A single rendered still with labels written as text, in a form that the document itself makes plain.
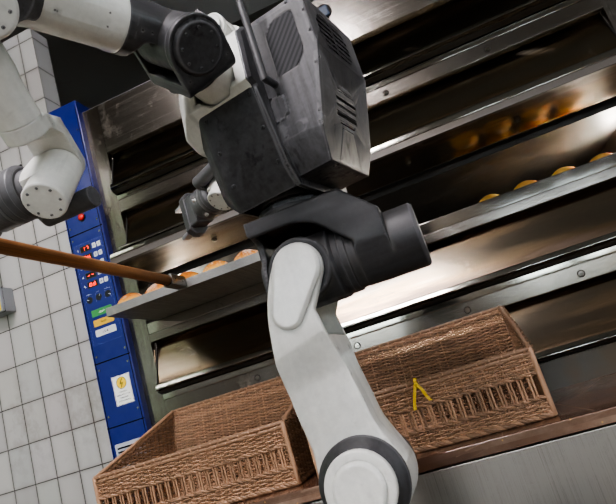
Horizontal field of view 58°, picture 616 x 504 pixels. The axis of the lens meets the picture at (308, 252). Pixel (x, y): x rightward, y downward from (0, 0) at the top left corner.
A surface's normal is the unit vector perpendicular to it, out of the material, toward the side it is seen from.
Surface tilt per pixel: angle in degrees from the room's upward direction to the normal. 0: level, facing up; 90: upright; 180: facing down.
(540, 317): 70
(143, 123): 90
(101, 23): 135
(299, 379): 114
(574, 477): 90
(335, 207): 90
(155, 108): 90
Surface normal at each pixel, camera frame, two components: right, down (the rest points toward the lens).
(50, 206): 0.07, 0.65
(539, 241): -0.37, -0.46
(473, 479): -0.29, -0.15
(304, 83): -0.49, -0.07
